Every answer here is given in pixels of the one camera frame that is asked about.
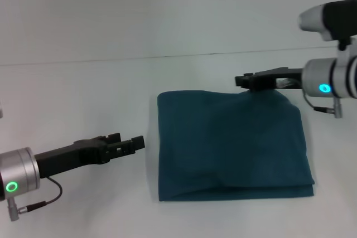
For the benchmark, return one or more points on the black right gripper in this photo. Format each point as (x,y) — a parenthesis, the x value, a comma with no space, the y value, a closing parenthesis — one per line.
(276,80)

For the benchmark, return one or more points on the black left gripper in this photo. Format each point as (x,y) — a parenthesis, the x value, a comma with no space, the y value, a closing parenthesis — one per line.
(69,157)

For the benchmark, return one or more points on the teal blue printed t-shirt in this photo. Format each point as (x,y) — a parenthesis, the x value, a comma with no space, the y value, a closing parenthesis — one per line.
(231,143)

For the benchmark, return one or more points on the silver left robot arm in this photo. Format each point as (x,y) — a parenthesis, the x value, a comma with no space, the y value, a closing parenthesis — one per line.
(16,174)

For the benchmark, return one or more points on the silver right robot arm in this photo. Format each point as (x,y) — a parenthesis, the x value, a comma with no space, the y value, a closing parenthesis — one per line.
(332,77)

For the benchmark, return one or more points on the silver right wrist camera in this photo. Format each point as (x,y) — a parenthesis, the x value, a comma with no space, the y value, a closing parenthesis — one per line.
(326,20)

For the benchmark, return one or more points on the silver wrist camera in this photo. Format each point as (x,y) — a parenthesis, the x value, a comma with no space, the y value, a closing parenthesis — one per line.
(326,20)
(0,111)

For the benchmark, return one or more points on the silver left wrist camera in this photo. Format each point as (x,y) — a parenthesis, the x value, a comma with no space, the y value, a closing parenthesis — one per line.
(0,111)

